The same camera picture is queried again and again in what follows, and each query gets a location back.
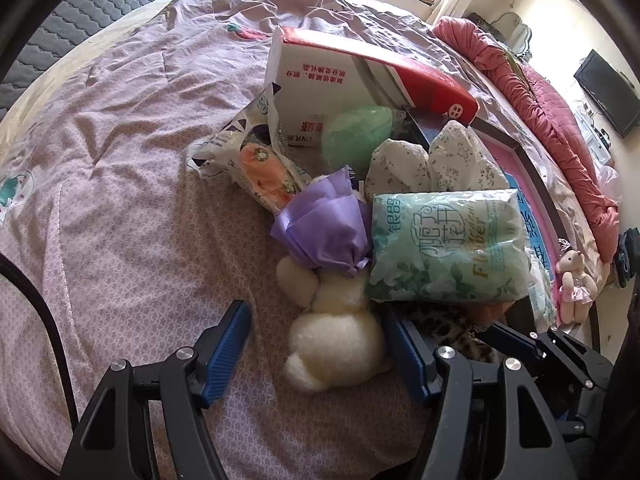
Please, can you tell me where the grey quilted headboard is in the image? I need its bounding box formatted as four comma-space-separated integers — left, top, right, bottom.
0, 0, 211, 116

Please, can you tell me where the purple cloth bundle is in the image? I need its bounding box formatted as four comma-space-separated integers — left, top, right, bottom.
270, 167, 373, 278

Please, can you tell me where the small floral fabric pad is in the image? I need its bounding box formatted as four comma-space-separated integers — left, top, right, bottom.
362, 139, 432, 206

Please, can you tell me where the leopard print cloth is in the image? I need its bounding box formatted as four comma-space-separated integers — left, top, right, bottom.
407, 302, 501, 363

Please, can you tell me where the red and white cardboard box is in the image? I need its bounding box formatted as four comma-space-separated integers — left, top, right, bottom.
264, 26, 480, 148

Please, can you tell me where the white packet with orange print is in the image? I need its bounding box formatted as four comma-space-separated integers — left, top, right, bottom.
186, 82, 306, 216

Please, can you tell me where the green fluffy ball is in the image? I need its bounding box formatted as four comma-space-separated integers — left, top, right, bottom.
320, 105, 396, 173

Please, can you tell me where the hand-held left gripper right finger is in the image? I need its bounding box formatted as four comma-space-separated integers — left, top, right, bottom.
382, 305, 571, 480

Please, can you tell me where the small teddy bear pink dress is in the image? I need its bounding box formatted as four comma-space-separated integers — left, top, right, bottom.
554, 250, 598, 323

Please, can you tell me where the large floral fabric pad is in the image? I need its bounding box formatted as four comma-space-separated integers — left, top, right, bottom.
427, 120, 511, 193

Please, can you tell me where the lilac patterned bed sheet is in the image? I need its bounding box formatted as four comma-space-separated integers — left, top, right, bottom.
0, 0, 616, 480

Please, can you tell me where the black object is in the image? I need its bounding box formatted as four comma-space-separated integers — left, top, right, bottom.
614, 230, 640, 288

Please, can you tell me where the black cable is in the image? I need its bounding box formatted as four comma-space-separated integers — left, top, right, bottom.
0, 252, 81, 426

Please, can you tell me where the red ruched quilt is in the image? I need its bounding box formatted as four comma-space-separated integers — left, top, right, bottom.
432, 16, 621, 263

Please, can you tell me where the white plush toy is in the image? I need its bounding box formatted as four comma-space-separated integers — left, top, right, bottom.
276, 255, 393, 393

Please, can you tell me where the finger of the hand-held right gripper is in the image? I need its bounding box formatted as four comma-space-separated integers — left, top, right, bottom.
547, 326, 616, 411
475, 322, 556, 391

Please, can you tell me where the green tissue packet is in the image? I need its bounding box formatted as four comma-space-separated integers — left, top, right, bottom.
365, 189, 532, 306

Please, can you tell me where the white cabinet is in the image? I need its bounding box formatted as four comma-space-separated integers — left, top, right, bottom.
575, 105, 613, 166

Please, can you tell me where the black television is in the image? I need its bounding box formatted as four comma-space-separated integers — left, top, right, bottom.
574, 50, 640, 138

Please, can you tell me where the ornate mirror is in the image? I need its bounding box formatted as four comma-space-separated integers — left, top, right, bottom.
492, 10, 533, 56

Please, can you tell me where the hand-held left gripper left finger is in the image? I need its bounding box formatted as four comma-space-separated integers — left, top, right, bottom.
62, 300, 253, 480

